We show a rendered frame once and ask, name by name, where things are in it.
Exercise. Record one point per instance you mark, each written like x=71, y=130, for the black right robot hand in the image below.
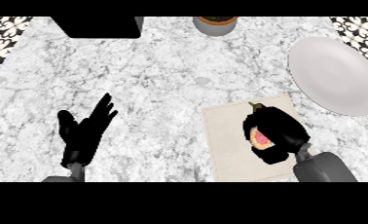
x=279, y=130

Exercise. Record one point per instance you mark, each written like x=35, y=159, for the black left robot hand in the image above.
x=81, y=133

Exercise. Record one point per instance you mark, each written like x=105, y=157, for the pink frosted cupcake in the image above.
x=260, y=138

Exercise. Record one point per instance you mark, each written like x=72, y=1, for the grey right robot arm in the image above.
x=321, y=168

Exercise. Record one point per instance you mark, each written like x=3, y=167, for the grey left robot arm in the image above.
x=69, y=172

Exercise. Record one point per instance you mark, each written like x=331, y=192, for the beige placemat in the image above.
x=229, y=146

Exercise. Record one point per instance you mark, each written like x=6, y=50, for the white plate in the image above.
x=329, y=75

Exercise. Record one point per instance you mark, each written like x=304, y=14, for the black appliance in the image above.
x=102, y=26

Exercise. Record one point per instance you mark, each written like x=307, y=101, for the grey plant pot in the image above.
x=216, y=26

